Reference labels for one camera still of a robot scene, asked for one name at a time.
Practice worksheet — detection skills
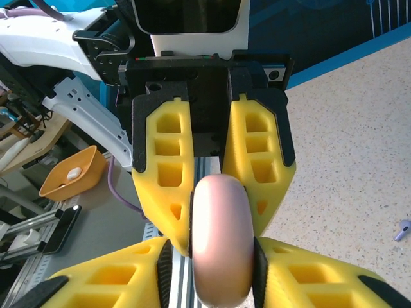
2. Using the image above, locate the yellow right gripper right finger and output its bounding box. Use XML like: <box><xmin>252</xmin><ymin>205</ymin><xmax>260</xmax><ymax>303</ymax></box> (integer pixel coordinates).
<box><xmin>252</xmin><ymin>236</ymin><xmax>411</xmax><ymax>308</ymax></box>

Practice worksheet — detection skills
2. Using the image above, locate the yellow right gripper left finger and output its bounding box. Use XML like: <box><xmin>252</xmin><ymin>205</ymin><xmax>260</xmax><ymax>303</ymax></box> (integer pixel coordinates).
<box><xmin>9</xmin><ymin>236</ymin><xmax>174</xmax><ymax>308</ymax></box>

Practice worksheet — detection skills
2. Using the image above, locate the lilac earbud charging case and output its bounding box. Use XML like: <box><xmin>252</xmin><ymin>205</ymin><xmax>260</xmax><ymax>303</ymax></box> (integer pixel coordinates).
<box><xmin>191</xmin><ymin>175</ymin><xmax>256</xmax><ymax>308</ymax></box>

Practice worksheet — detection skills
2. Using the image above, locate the lilac wireless earbud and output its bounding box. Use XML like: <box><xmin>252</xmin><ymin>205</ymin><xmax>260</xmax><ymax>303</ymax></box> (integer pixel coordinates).
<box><xmin>393</xmin><ymin>219</ymin><xmax>411</xmax><ymax>242</ymax></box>

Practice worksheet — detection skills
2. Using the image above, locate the grey metal shelf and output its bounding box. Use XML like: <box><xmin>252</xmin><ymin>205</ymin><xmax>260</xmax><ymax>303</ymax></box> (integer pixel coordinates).
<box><xmin>41</xmin><ymin>166</ymin><xmax>152</xmax><ymax>280</ymax></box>

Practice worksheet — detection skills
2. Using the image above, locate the black smartphone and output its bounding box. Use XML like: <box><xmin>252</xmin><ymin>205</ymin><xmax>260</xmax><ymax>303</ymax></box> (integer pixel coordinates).
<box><xmin>43</xmin><ymin>205</ymin><xmax>82</xmax><ymax>256</ymax></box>

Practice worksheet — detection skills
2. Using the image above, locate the orange plastic bin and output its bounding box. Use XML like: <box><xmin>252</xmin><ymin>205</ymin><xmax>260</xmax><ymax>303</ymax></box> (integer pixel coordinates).
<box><xmin>39</xmin><ymin>144</ymin><xmax>107</xmax><ymax>202</ymax></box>

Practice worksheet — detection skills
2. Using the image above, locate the aluminium profile stand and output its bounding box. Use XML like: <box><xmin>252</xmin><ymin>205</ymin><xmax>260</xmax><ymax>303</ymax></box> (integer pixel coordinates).
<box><xmin>0</xmin><ymin>208</ymin><xmax>62</xmax><ymax>261</ymax></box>

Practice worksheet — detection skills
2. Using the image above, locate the wooden side table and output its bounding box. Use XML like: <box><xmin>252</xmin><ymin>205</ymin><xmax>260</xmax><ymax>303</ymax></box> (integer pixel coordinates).
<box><xmin>0</xmin><ymin>108</ymin><xmax>73</xmax><ymax>176</ymax></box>

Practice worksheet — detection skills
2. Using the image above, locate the white plastic object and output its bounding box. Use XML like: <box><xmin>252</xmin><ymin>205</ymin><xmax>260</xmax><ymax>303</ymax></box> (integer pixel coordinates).
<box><xmin>0</xmin><ymin>137</ymin><xmax>33</xmax><ymax>173</ymax></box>

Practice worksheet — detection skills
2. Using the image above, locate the aluminium mounting rail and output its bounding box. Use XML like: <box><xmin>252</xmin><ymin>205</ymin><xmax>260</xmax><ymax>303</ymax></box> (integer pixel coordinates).
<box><xmin>166</xmin><ymin>156</ymin><xmax>223</xmax><ymax>308</ymax></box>

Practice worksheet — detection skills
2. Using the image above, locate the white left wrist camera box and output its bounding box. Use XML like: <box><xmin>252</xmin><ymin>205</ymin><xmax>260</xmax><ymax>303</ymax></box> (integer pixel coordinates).
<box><xmin>115</xmin><ymin>0</ymin><xmax>251</xmax><ymax>62</ymax></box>

